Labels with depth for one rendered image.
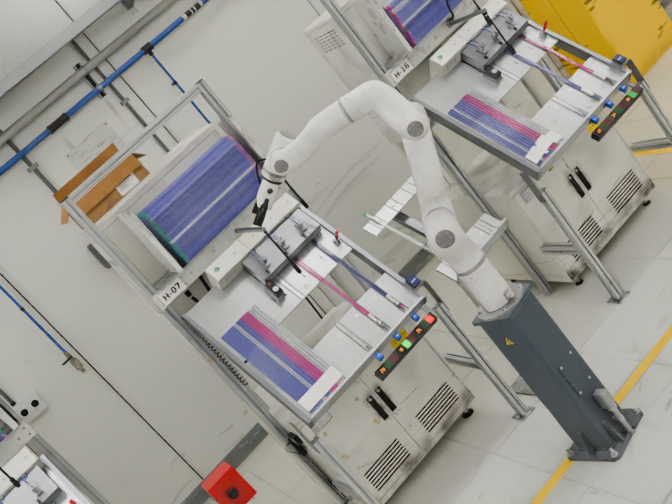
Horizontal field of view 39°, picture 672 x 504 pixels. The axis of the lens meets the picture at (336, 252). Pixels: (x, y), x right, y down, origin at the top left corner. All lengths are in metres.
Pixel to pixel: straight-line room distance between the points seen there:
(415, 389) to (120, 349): 1.89
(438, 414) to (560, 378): 0.94
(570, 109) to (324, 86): 1.96
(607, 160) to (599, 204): 0.22
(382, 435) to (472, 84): 1.64
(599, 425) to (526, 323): 0.50
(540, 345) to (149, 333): 2.65
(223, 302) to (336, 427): 0.71
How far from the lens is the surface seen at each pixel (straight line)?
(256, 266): 3.90
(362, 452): 4.12
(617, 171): 4.83
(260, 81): 5.69
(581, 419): 3.60
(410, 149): 3.19
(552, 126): 4.30
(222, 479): 3.70
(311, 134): 3.10
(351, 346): 3.75
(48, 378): 5.35
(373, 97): 3.09
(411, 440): 4.23
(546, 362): 3.44
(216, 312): 3.91
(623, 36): 6.49
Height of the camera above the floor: 2.17
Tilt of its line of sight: 17 degrees down
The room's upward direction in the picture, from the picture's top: 40 degrees counter-clockwise
